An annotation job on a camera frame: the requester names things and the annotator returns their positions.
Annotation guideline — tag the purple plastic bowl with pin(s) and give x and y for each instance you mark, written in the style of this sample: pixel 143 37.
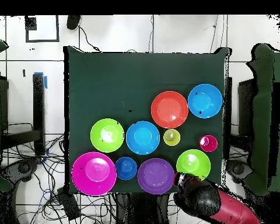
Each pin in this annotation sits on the purple plastic bowl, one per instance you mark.
pixel 154 175

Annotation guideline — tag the light blue plastic bowl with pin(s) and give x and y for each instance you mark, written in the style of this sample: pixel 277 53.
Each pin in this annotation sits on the light blue plastic bowl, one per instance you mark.
pixel 205 101
pixel 142 137

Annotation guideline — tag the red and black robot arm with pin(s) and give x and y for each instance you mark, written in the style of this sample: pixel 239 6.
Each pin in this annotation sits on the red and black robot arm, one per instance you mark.
pixel 200 198

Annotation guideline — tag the green plastic bowl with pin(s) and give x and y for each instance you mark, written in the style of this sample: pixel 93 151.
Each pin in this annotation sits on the green plastic bowl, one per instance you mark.
pixel 192 163
pixel 107 135

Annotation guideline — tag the yellow plastic cup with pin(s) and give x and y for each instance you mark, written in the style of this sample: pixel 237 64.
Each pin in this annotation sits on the yellow plastic cup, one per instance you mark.
pixel 171 137

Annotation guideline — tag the red plastic cup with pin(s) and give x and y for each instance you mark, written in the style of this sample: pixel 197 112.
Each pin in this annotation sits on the red plastic cup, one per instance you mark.
pixel 208 143

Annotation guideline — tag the small dark blue bowl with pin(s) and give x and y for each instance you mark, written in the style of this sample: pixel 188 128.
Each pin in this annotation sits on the small dark blue bowl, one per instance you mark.
pixel 126 168

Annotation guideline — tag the orange plastic bowl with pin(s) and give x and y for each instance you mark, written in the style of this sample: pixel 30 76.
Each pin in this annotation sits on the orange plastic bowl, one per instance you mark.
pixel 169 109

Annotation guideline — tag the large magenta plastic bowl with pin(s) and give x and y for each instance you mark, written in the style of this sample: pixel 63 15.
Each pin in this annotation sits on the large magenta plastic bowl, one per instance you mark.
pixel 93 173

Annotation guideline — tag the black metal stand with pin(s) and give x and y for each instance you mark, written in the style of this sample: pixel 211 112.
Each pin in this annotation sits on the black metal stand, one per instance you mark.
pixel 246 105
pixel 38 105

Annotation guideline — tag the black power box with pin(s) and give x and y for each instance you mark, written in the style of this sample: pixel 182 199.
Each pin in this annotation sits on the black power box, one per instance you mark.
pixel 68 204

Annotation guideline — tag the dark green tablecloth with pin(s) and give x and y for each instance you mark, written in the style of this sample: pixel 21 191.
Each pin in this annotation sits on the dark green tablecloth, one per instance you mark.
pixel 119 81

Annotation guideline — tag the blue tape strip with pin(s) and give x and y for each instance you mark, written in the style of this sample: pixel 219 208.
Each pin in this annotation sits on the blue tape strip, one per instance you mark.
pixel 45 82

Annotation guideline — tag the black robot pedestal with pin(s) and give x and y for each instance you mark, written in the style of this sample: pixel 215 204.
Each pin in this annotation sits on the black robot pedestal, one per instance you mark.
pixel 142 210

